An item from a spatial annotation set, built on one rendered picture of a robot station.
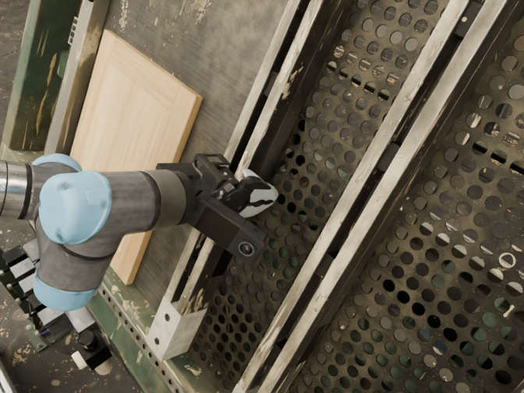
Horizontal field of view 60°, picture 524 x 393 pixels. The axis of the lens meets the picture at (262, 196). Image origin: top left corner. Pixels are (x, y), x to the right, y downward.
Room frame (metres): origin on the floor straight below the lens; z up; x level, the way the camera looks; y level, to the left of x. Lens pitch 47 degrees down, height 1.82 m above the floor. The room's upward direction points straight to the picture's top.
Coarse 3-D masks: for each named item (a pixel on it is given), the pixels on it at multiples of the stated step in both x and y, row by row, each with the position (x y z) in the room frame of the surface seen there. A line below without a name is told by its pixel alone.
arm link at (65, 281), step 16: (48, 240) 0.33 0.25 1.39; (48, 256) 0.31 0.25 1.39; (64, 256) 0.30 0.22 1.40; (80, 256) 0.30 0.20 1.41; (112, 256) 0.32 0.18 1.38; (48, 272) 0.30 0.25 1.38; (64, 272) 0.29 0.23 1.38; (80, 272) 0.29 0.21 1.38; (96, 272) 0.30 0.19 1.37; (48, 288) 0.29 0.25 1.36; (64, 288) 0.29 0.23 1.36; (80, 288) 0.29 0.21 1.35; (96, 288) 0.30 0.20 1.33; (48, 304) 0.28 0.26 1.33; (64, 304) 0.28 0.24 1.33; (80, 304) 0.29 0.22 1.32
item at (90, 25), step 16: (96, 0) 1.07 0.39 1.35; (80, 16) 1.08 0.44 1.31; (96, 16) 1.06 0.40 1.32; (80, 32) 1.05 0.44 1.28; (96, 32) 1.06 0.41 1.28; (80, 48) 1.03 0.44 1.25; (96, 48) 1.05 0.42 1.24; (80, 64) 1.02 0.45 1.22; (64, 80) 1.02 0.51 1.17; (80, 80) 1.01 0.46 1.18; (64, 96) 0.99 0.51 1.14; (80, 96) 1.00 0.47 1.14; (64, 112) 0.97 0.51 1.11; (64, 128) 0.95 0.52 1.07; (48, 144) 0.95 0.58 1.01; (64, 144) 0.94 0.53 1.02
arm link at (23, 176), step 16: (0, 160) 0.43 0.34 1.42; (48, 160) 0.47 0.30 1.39; (64, 160) 0.48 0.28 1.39; (0, 176) 0.40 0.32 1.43; (16, 176) 0.41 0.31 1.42; (32, 176) 0.42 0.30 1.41; (48, 176) 0.43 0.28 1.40; (0, 192) 0.39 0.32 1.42; (16, 192) 0.39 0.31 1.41; (32, 192) 0.40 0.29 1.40; (0, 208) 0.38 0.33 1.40; (16, 208) 0.38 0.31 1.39; (32, 208) 0.39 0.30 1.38
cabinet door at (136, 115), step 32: (96, 64) 1.00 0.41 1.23; (128, 64) 0.92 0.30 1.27; (96, 96) 0.95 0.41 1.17; (128, 96) 0.88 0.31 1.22; (160, 96) 0.81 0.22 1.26; (192, 96) 0.76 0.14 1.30; (96, 128) 0.90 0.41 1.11; (128, 128) 0.83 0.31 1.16; (160, 128) 0.77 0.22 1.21; (96, 160) 0.85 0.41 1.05; (128, 160) 0.78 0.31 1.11; (160, 160) 0.72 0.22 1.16; (128, 256) 0.63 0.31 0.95
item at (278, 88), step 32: (320, 0) 0.64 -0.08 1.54; (352, 0) 0.69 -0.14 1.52; (288, 32) 0.65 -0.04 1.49; (320, 32) 0.64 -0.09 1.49; (288, 64) 0.62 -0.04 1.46; (320, 64) 0.65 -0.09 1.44; (256, 96) 0.62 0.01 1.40; (288, 96) 0.60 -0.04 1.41; (256, 128) 0.58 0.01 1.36; (288, 128) 0.60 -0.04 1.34; (256, 160) 0.56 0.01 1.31; (192, 256) 0.50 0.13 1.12; (224, 256) 0.50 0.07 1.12; (192, 288) 0.46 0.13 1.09; (160, 320) 0.44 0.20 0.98; (192, 320) 0.44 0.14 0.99; (160, 352) 0.40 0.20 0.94
